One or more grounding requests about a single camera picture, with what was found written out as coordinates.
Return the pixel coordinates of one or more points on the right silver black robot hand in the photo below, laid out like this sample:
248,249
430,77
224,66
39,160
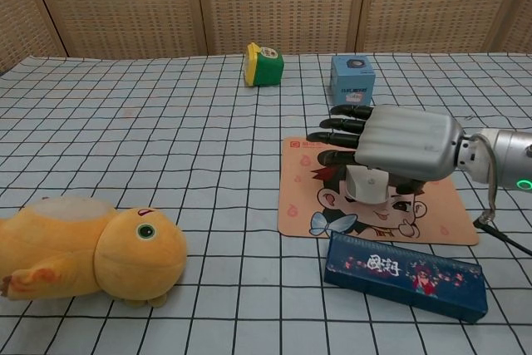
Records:
407,143

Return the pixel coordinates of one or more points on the light blue box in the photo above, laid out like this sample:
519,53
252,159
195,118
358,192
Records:
352,78

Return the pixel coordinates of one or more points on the woven bamboo folding screen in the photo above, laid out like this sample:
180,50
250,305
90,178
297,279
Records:
124,6

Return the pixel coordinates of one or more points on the white computer mouse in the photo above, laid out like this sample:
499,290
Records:
370,186

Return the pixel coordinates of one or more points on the yellow plush toy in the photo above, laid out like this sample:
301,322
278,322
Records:
124,251

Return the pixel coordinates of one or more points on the green and yellow box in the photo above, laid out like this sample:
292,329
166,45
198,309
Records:
268,70

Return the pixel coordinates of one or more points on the orange cartoon girl mouse pad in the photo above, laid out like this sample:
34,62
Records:
299,205

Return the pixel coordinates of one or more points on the dark blue pencil case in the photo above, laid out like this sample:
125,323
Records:
395,286

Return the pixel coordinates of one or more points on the blue checkered tablecloth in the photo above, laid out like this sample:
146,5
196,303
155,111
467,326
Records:
166,122

